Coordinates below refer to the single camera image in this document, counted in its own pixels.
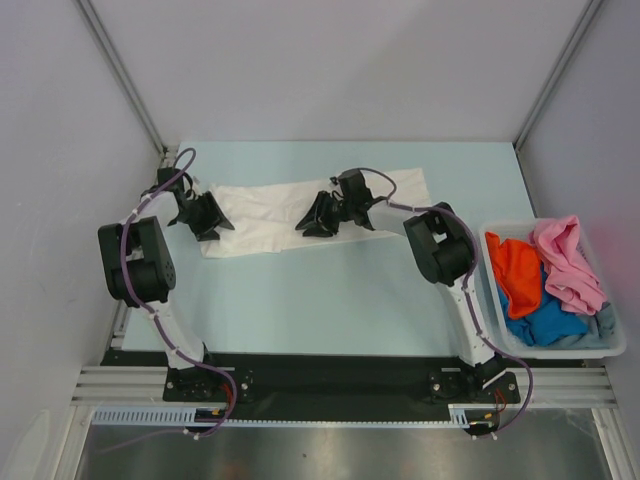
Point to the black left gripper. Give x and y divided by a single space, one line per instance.
213 216

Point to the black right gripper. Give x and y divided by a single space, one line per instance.
320 210

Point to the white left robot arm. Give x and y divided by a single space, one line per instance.
140 272

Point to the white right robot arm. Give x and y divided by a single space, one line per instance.
446 256

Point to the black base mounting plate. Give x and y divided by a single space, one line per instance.
307 388

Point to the orange t shirt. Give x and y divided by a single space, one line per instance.
517 271

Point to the white perforated laundry basket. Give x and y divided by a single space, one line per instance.
520 230

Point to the pink t shirt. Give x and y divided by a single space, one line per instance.
570 277

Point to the light blue t shirt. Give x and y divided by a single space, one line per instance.
599 328

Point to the aluminium frame rail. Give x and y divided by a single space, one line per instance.
143 386

